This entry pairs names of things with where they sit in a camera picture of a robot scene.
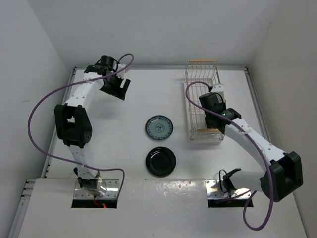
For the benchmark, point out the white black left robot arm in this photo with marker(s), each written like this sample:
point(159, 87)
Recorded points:
point(73, 126)

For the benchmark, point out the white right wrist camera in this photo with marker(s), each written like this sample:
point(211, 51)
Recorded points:
point(219, 88)

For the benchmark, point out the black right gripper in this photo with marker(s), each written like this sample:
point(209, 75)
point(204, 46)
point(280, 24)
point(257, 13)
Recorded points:
point(224, 104)

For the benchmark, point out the black glossy plate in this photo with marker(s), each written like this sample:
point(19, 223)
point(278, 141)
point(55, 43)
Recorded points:
point(160, 162)

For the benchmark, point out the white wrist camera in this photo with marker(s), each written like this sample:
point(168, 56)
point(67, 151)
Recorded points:
point(122, 69)
point(219, 88)

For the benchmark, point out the wire dish rack wooden handles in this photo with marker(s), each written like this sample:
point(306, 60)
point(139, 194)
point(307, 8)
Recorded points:
point(200, 76)

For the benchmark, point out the metal base plate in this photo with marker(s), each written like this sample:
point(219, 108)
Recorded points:
point(215, 193)
point(108, 190)

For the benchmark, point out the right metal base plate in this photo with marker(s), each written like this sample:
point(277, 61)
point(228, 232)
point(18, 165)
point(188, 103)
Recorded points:
point(215, 193)

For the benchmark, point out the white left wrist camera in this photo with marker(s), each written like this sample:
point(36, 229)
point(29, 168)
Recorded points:
point(122, 69)

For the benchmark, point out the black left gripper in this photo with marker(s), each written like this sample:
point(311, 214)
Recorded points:
point(118, 92)

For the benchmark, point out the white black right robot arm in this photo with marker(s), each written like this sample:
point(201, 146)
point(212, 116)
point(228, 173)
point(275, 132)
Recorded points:
point(281, 172)

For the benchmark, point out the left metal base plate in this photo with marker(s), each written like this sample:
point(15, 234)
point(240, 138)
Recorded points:
point(108, 190)

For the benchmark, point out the blue white porcelain plate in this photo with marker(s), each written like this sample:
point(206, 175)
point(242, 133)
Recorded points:
point(159, 128)

